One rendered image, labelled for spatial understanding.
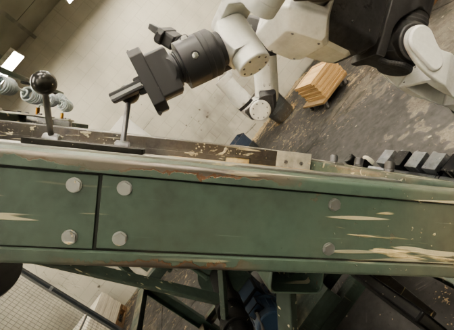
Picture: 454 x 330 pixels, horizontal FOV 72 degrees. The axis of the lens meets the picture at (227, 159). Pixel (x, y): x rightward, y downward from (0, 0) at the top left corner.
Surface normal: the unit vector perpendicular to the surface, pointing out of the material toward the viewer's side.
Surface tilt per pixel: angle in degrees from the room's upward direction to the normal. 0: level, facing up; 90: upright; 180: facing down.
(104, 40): 90
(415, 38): 90
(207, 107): 90
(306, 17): 101
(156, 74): 90
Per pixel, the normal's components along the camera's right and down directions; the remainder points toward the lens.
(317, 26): -0.15, 0.71
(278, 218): 0.18, 0.07
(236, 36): 0.00, -0.27
